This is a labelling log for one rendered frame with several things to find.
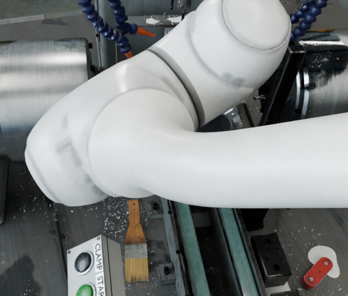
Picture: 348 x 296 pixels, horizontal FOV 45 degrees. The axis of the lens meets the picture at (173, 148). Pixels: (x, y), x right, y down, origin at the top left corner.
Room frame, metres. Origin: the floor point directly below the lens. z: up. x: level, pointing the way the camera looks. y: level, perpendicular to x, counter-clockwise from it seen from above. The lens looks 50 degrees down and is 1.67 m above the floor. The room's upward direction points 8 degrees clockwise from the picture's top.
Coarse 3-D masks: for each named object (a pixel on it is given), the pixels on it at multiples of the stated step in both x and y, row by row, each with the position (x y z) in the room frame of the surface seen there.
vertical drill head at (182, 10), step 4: (172, 0) 0.76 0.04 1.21; (180, 0) 0.66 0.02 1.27; (184, 0) 0.66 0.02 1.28; (188, 0) 0.66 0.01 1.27; (172, 4) 0.76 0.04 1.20; (180, 4) 0.66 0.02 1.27; (184, 4) 0.66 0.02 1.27; (188, 4) 0.66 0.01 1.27; (172, 8) 0.76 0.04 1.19; (180, 8) 0.66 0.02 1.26; (184, 8) 0.66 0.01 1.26; (188, 8) 0.66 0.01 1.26; (180, 12) 0.66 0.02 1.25; (184, 12) 0.66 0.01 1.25; (184, 16) 0.67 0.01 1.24
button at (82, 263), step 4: (80, 256) 0.26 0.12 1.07; (84, 256) 0.26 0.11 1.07; (88, 256) 0.26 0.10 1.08; (76, 260) 0.26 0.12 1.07; (80, 260) 0.26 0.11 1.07; (84, 260) 0.26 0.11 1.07; (88, 260) 0.25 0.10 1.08; (76, 264) 0.25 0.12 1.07; (80, 264) 0.25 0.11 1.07; (84, 264) 0.25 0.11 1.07; (88, 264) 0.25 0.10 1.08; (76, 268) 0.24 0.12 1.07; (80, 268) 0.24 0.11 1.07; (84, 268) 0.24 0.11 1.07; (80, 272) 0.24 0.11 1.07
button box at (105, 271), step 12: (96, 240) 0.29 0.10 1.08; (108, 240) 0.29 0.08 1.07; (72, 252) 0.28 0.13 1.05; (84, 252) 0.27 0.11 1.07; (96, 252) 0.27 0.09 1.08; (108, 252) 0.27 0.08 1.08; (120, 252) 0.29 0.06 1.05; (72, 264) 0.26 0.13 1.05; (96, 264) 0.25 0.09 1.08; (108, 264) 0.25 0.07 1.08; (120, 264) 0.27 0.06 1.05; (72, 276) 0.24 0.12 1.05; (84, 276) 0.24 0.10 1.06; (96, 276) 0.23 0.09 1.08; (108, 276) 0.23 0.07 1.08; (120, 276) 0.25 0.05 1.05; (72, 288) 0.22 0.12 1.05; (96, 288) 0.22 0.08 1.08; (108, 288) 0.22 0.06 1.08; (120, 288) 0.23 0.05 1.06
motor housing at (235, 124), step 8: (224, 112) 0.60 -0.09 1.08; (216, 120) 0.67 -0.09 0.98; (224, 120) 0.65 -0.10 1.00; (232, 120) 0.60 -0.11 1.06; (240, 120) 0.61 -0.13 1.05; (200, 128) 0.67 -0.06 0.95; (208, 128) 0.66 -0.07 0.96; (216, 128) 0.65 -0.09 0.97; (224, 128) 0.64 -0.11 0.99; (232, 128) 0.60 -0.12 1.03; (240, 128) 0.61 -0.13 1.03
